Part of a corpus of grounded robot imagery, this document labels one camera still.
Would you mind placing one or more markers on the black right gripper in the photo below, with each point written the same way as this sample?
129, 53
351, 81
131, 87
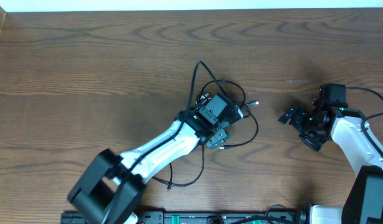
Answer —
312, 142

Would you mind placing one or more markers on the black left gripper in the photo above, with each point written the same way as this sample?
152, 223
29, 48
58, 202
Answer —
221, 140

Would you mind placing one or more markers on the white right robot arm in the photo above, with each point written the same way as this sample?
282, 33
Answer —
337, 123

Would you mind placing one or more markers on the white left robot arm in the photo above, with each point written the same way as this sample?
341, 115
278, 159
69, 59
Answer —
113, 184

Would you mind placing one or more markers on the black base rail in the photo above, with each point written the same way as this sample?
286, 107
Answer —
277, 216

